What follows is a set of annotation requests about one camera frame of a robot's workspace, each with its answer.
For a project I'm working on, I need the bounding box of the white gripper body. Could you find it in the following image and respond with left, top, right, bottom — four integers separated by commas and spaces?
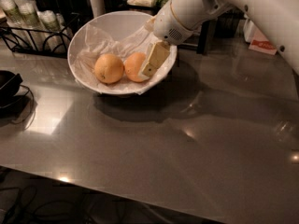
153, 0, 231, 45

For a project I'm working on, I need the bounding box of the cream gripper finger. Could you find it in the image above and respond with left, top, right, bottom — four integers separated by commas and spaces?
144, 17, 155, 32
138, 41, 170, 80

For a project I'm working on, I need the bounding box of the orange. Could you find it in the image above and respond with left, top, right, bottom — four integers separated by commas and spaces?
124, 52, 146, 82
94, 53, 124, 84

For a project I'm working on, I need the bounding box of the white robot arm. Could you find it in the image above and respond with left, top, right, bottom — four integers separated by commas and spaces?
146, 0, 299, 74

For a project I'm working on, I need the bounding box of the white bowl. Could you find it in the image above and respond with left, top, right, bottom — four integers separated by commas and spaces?
66, 10, 178, 96

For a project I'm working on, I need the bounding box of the white paper bowl liner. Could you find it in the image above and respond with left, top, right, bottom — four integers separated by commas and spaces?
74, 17, 178, 95

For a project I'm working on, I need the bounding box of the black condiment shelf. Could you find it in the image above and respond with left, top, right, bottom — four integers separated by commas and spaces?
123, 0, 216, 54

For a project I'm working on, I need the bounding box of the white appliance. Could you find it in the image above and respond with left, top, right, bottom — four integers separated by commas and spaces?
243, 18, 256, 43

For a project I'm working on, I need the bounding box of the white cylinder container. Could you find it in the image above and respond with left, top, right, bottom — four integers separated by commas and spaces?
90, 0, 106, 18

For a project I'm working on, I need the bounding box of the red white card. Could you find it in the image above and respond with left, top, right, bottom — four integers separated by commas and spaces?
249, 29, 277, 55

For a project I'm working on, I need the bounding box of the paper cup stack right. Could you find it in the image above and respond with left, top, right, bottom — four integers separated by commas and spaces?
38, 10, 66, 54

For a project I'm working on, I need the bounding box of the paper cup stack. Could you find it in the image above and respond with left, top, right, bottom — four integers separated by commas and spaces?
38, 10, 66, 54
19, 3, 44, 51
0, 0, 26, 47

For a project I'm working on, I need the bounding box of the paper cup stack middle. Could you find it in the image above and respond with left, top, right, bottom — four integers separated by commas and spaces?
19, 3, 44, 51

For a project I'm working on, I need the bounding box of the paper cup stack far left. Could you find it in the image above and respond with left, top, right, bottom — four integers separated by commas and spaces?
0, 0, 26, 47

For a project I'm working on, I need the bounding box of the black wire cup rack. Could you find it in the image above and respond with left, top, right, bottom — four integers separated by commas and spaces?
0, 13, 79, 58

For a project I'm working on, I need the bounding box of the black tray with cable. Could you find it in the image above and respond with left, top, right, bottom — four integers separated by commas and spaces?
0, 70, 35, 124

